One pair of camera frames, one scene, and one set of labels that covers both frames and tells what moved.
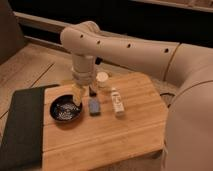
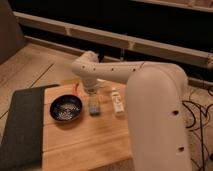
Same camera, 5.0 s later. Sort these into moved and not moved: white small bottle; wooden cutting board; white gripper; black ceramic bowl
Moved: white gripper
Not moved: wooden cutting board; black ceramic bowl; white small bottle
